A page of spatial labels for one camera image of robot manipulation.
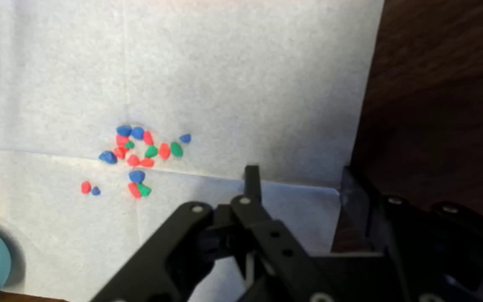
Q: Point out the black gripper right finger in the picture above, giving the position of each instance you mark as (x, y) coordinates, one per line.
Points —
(420, 253)

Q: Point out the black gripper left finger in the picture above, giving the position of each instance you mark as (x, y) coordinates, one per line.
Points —
(169, 253)

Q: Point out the small pile of colourful beads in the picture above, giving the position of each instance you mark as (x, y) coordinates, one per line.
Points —
(142, 152)

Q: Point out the large white paper towel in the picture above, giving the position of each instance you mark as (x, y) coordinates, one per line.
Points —
(197, 68)

